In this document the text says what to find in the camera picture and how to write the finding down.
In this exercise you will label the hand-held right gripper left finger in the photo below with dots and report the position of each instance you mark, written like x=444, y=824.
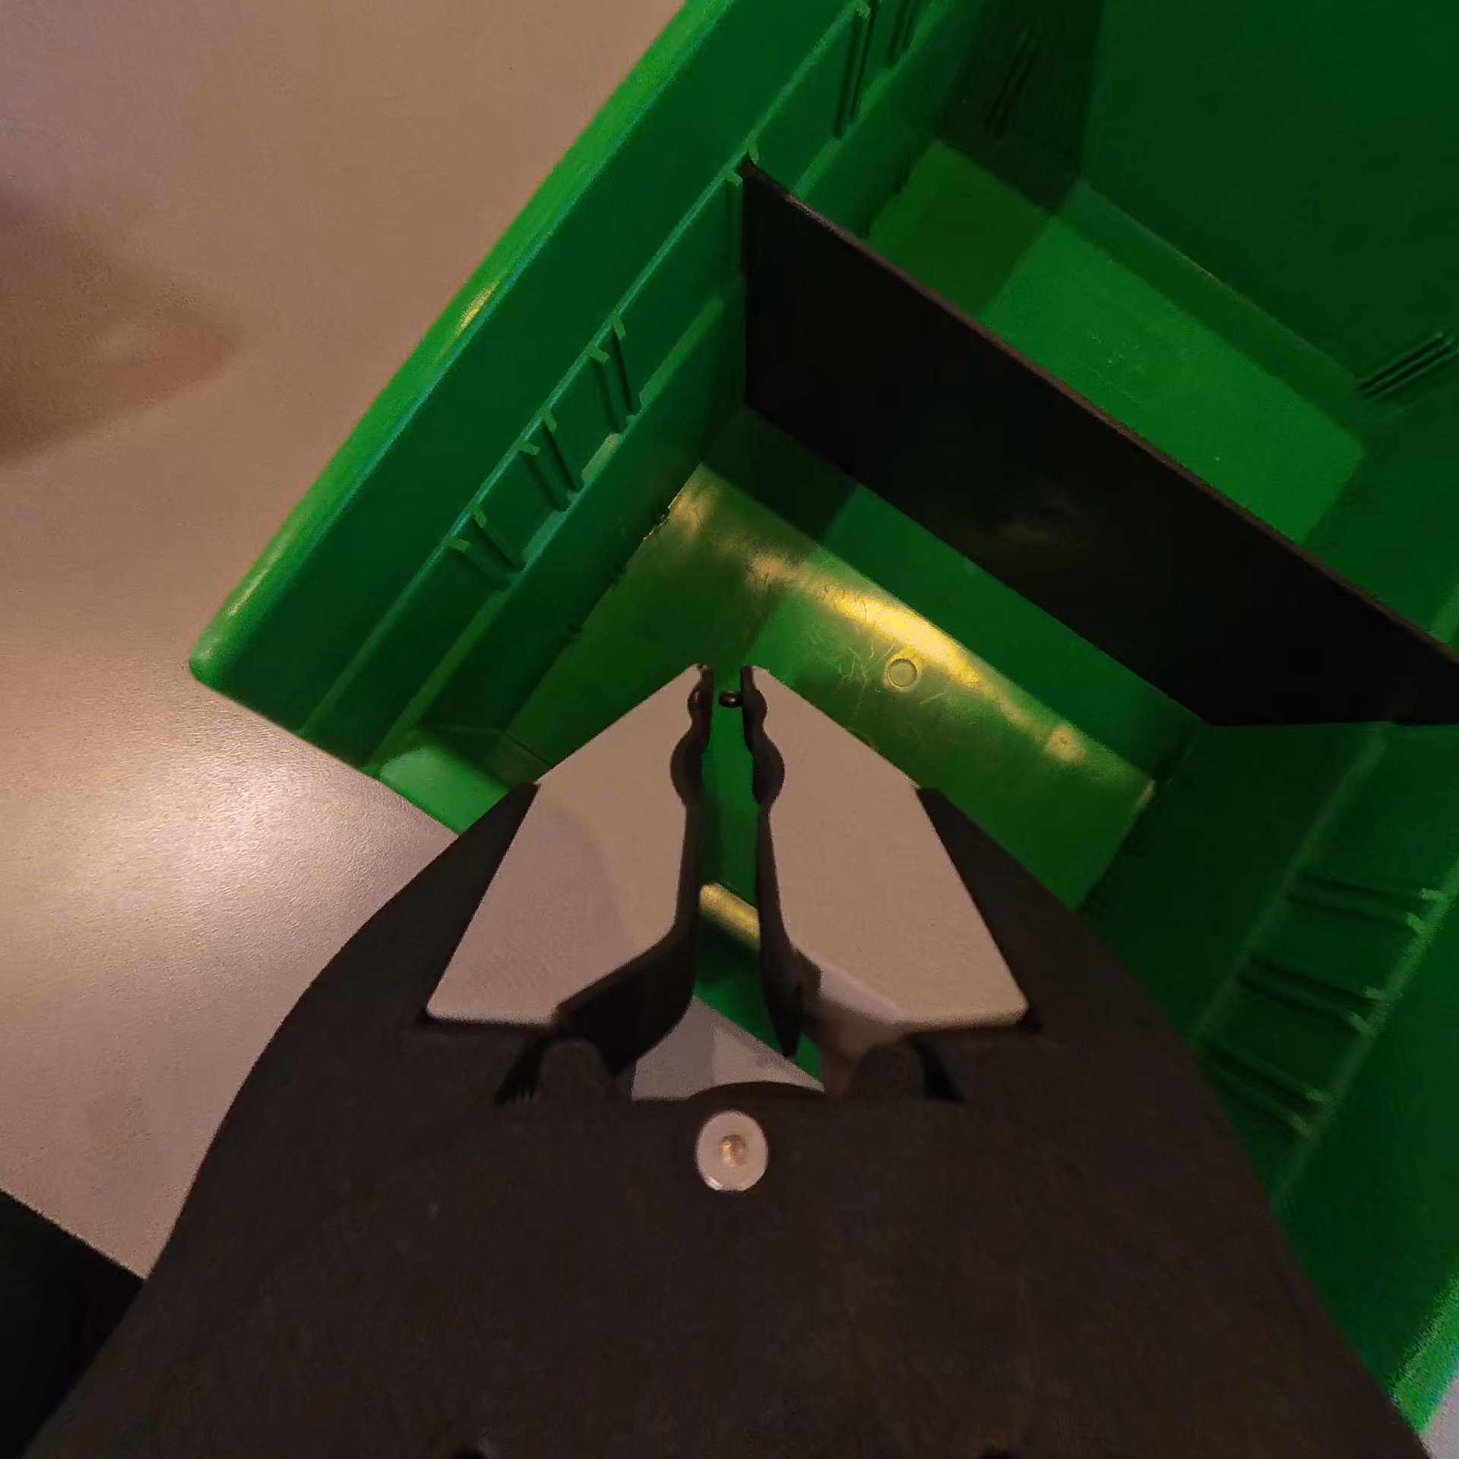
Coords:
x=547, y=912

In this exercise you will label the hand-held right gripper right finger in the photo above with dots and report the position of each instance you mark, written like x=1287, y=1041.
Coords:
x=899, y=912

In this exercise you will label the green plastic bin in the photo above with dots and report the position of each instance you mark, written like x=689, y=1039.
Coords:
x=1002, y=308

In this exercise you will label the grey desk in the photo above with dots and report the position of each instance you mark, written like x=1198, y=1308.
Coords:
x=227, y=797

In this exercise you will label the black bin divider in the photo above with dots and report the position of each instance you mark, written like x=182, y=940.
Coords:
x=1025, y=455

